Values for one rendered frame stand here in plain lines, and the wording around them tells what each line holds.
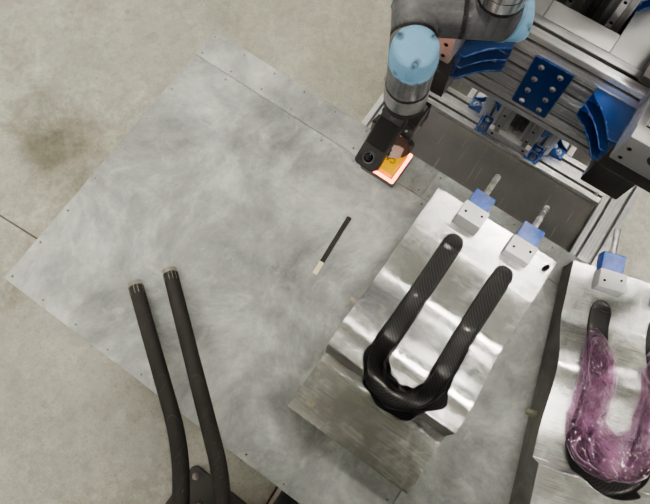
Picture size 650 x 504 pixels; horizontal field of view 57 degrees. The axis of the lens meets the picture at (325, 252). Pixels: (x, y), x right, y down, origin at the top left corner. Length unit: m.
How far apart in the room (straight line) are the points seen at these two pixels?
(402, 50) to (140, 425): 1.51
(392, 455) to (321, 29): 1.72
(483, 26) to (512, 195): 1.01
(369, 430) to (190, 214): 0.56
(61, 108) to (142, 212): 1.21
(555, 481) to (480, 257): 0.40
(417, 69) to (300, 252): 0.47
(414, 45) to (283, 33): 1.51
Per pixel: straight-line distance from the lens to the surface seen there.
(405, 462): 1.12
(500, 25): 1.02
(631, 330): 1.25
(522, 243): 1.15
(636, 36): 1.38
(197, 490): 2.02
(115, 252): 1.29
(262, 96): 1.36
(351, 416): 1.11
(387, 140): 1.08
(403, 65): 0.93
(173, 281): 1.20
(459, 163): 1.96
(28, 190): 2.38
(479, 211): 1.14
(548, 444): 1.16
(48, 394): 2.18
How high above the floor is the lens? 1.97
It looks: 75 degrees down
